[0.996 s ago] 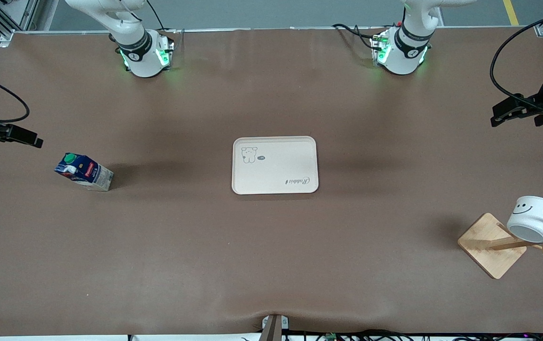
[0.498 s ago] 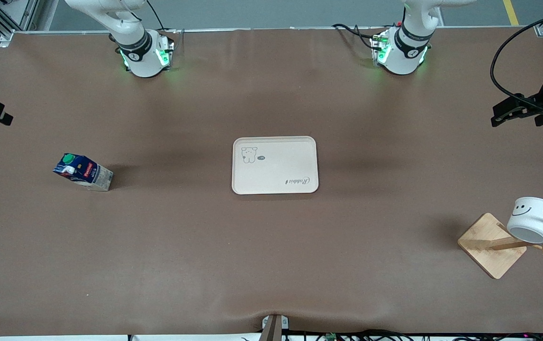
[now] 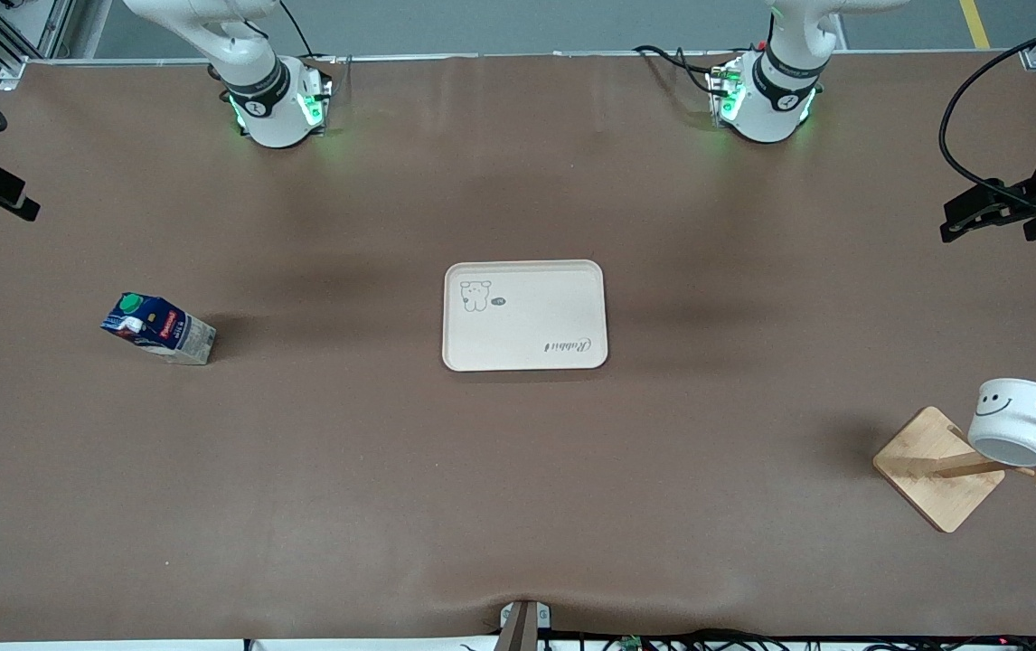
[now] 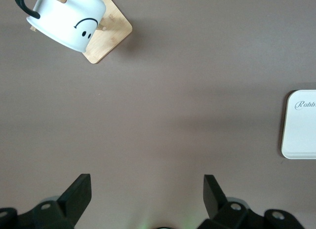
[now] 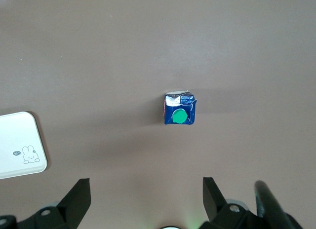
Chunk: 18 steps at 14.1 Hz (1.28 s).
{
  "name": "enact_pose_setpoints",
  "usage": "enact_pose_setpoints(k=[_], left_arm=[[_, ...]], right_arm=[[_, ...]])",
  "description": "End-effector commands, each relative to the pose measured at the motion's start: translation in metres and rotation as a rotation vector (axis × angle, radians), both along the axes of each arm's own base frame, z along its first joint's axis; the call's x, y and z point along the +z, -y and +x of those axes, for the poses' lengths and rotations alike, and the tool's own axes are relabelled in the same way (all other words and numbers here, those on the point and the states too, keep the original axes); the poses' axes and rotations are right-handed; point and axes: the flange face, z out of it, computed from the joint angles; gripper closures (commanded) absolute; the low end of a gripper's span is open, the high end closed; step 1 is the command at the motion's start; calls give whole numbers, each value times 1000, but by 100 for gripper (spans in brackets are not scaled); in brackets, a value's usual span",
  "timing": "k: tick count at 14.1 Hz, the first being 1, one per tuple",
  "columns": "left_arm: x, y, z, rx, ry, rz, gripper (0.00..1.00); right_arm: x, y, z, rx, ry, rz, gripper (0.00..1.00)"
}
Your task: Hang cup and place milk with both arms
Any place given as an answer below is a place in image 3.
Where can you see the wooden cup rack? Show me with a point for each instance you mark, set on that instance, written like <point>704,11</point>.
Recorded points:
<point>925,470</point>

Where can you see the metal table clamp bracket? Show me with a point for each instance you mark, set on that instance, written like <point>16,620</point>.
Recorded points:
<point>523,624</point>

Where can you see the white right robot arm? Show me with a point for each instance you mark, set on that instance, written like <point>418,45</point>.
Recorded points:
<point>265,99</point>

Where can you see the cream plastic tray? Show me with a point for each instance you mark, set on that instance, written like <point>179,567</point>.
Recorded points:
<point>527,325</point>

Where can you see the blue milk carton green cap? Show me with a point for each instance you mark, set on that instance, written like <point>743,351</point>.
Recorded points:
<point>161,330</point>

